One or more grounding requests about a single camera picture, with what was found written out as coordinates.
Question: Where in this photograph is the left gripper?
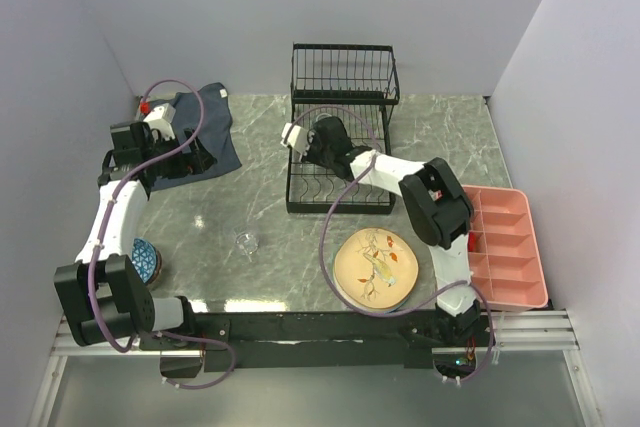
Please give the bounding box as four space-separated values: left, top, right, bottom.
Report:
143 127 217 179

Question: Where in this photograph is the clear glass cup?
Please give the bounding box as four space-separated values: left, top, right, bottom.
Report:
235 230 259 257

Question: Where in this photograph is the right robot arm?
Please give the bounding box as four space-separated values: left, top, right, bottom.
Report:
281 115 481 345

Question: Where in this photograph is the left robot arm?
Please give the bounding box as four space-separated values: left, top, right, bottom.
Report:
54 121 217 349

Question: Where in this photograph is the dark blue cloth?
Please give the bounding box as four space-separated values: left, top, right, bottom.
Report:
148 82 242 191

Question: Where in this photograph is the blue patterned bowl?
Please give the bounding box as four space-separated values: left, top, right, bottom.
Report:
131 238 162 286

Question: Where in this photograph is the beige bird pattern plate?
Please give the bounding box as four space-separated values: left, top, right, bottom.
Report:
333 228 419 313

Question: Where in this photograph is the light blue plate underneath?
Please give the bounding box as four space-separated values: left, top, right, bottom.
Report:
332 267 419 313

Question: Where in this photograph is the red item in tray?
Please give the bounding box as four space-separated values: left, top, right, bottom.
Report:
468 232 477 252

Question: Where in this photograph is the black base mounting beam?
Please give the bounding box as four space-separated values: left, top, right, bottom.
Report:
140 310 495 377

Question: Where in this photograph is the pink compartment tray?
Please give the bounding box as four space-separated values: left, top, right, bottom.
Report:
464 185 549 312

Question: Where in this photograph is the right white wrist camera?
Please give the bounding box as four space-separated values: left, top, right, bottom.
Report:
281 123 314 156

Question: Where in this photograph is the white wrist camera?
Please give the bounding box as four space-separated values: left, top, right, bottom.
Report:
142 103 176 140
281 123 314 156

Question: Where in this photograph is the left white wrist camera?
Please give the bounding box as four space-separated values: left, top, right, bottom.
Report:
142 103 176 140

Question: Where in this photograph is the black wire dish rack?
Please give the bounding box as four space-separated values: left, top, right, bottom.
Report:
285 42 400 214

